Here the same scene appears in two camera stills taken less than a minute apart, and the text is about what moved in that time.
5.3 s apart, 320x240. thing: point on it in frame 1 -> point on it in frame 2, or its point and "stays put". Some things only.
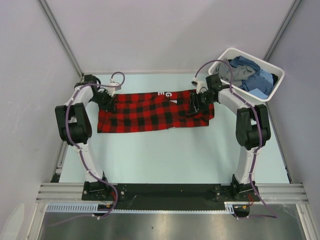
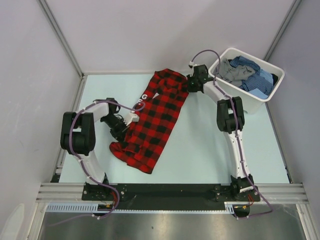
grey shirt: [240, 73] stays put
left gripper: [109, 106] -> [120, 134]
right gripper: [195, 105] -> [189, 87]
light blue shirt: [258, 93] stays put
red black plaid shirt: [136, 112] -> [158, 111]
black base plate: [169, 196] stays put
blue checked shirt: [258, 81] stays put
